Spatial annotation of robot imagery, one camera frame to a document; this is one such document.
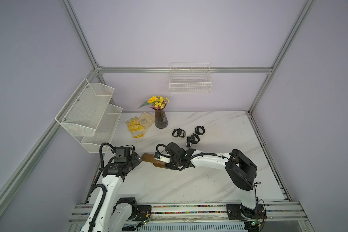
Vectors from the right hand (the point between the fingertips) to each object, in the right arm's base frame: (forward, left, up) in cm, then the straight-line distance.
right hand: (168, 160), depth 89 cm
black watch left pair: (+22, -6, -1) cm, 23 cm away
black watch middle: (+16, -18, 0) cm, 24 cm away
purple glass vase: (+29, +6, +6) cm, 30 cm away
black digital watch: (+25, -21, -1) cm, 32 cm away
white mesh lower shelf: (+17, +41, +10) cm, 46 cm away
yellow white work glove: (+28, +26, 0) cm, 38 cm away
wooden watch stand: (-1, +11, +6) cm, 12 cm away
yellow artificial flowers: (+31, +6, +21) cm, 38 cm away
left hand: (-6, +20, +7) cm, 22 cm away
